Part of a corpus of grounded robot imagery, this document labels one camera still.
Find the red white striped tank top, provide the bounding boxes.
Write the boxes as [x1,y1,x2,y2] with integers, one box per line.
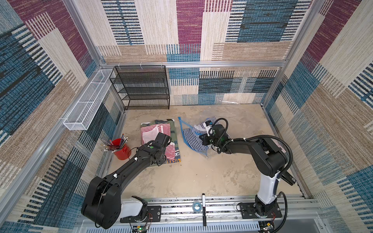
[140,123,176,161]

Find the green patterned garment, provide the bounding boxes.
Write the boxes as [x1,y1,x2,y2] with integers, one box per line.
[140,119,181,164]

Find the clear vacuum bag blue zip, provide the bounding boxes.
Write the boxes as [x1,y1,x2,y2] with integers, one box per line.
[178,116,229,156]

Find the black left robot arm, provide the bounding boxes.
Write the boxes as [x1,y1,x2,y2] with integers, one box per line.
[81,133,171,229]

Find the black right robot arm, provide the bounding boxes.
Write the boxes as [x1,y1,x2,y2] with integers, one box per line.
[199,120,296,218]

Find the navy white striped tank top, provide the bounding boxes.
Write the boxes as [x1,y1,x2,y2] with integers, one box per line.
[179,116,217,157]

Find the red cup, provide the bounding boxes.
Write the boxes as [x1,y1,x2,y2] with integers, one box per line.
[112,138,132,160]

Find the pens in red cup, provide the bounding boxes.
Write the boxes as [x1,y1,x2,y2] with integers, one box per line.
[102,134,128,153]

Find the black marker pen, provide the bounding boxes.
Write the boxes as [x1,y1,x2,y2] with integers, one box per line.
[202,193,207,227]

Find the black mesh shelf rack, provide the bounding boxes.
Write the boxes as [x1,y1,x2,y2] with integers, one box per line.
[110,65,171,110]

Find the blue tape roll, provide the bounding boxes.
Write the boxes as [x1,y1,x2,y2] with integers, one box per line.
[192,201,203,213]

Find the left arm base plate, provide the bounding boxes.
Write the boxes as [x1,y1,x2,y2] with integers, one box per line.
[120,205,162,224]

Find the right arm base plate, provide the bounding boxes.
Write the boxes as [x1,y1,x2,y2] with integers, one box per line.
[236,202,283,219]

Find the white wire wall basket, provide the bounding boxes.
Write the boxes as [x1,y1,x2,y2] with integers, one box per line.
[63,70,112,131]

